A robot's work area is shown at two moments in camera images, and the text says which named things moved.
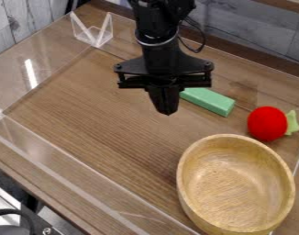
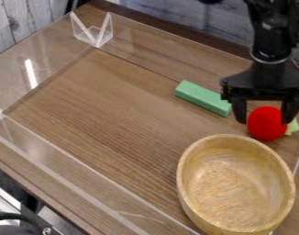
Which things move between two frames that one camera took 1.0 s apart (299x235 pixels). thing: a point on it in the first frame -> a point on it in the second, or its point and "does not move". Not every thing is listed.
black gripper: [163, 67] -> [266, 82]
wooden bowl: [235, 186] does not move
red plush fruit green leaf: [270, 124] does not move
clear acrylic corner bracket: [94, 36] does not move
